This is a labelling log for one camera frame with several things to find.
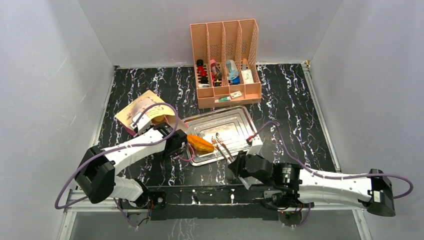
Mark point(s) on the metal tongs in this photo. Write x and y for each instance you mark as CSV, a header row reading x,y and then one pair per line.
x,y
222,148

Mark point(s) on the green tube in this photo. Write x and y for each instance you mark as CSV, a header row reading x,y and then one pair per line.
x,y
223,99

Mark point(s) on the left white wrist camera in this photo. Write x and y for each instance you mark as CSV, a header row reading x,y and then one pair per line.
x,y
140,124

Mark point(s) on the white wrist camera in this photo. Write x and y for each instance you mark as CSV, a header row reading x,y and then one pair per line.
x,y
255,145
140,124

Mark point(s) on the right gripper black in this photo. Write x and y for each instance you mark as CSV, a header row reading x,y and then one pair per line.
x,y
238,166

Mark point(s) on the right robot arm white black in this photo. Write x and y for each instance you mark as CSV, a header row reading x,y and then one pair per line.
x,y
293,186

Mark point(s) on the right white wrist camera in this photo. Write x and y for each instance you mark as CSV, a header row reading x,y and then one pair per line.
x,y
255,145

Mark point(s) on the pink bottle in organizer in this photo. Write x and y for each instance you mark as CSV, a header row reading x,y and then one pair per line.
x,y
216,73

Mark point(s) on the silver metal tray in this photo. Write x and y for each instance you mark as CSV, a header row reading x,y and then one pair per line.
x,y
234,125

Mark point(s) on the orange desk file organizer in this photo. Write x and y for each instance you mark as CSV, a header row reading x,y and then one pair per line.
x,y
226,40

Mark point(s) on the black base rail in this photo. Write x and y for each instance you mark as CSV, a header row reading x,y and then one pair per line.
x,y
214,202

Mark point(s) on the black red item in organizer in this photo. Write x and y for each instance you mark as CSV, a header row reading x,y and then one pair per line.
x,y
202,72

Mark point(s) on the white box in organizer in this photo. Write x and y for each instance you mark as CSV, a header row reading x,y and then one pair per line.
x,y
247,76

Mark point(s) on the small white packet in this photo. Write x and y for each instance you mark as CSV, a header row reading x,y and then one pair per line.
x,y
236,94

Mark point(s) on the blue tape dispenser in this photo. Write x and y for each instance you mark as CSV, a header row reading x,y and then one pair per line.
x,y
232,72

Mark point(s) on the orange fake bread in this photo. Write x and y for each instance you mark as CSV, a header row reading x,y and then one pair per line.
x,y
200,144
159,119

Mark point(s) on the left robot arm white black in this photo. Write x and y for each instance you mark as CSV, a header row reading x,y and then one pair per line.
x,y
97,173

